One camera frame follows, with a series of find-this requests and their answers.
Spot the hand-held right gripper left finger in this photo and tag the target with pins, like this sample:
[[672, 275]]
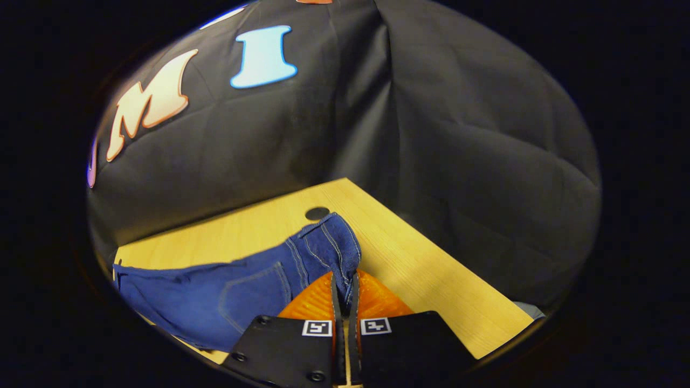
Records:
[[338, 345]]

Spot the blue jeans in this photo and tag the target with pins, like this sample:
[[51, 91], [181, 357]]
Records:
[[215, 302]]

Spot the black backdrop cloth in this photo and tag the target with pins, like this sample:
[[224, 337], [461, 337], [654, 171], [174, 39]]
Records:
[[431, 134]]

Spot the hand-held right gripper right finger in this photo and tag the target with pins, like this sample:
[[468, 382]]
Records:
[[354, 345]]

